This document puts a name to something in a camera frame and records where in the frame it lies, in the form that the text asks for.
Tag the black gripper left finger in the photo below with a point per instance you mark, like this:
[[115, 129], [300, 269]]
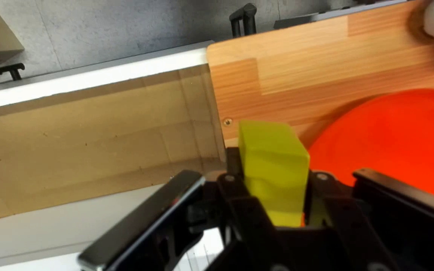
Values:
[[247, 226]]

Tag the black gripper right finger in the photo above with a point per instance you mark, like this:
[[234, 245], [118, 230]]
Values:
[[342, 226]]

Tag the yellow plush toy green top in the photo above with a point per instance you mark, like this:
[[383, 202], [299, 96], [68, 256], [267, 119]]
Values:
[[271, 160]]

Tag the wooden kitchen counter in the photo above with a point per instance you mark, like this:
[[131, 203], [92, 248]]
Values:
[[302, 65]]

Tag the white toy sink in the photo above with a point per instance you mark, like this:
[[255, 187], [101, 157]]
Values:
[[76, 140]]

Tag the red plastic bowl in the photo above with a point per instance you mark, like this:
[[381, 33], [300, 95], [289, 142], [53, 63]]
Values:
[[403, 140]]

